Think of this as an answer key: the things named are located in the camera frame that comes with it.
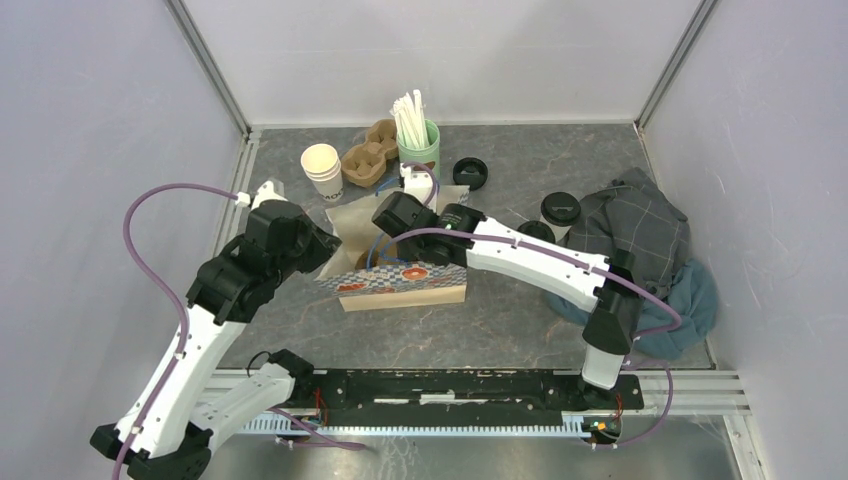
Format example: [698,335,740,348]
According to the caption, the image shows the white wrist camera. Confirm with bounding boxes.
[234,179,286,210]
[399,163,439,211]

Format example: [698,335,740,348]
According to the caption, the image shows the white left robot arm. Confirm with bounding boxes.
[90,199,342,479]

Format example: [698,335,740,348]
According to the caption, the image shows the black spare cup lid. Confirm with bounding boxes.
[452,157,489,191]

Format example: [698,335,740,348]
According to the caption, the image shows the white paper-wrapped straws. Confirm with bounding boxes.
[390,89,429,149]

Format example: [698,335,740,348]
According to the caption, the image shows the checkered paper takeout bag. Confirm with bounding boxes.
[316,185,467,312]

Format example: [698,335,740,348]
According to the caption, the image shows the green straw holder cup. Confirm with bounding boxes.
[397,119,441,177]

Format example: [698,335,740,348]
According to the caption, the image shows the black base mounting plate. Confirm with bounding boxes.
[281,369,645,427]

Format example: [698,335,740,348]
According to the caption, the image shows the grey checked cloth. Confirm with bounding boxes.
[564,167,691,299]

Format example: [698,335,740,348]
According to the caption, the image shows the black plastic cup lid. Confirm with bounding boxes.
[540,192,581,227]

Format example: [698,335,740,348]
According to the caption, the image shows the stack of white paper cups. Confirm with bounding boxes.
[300,143,344,202]

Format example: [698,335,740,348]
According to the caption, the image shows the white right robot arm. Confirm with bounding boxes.
[372,192,646,408]

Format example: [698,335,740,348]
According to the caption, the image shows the aluminium frame rail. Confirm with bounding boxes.
[204,370,765,479]

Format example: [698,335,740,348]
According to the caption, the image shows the white paper coffee cup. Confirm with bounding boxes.
[540,217,572,244]

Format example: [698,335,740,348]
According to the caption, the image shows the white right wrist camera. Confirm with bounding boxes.
[399,163,439,211]

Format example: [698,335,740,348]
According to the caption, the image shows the teal blue cloth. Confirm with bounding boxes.
[544,259,719,360]

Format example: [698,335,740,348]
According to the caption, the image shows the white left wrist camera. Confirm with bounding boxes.
[234,179,286,210]

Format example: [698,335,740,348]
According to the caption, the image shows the brown cardboard cup carrier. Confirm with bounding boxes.
[341,119,399,188]

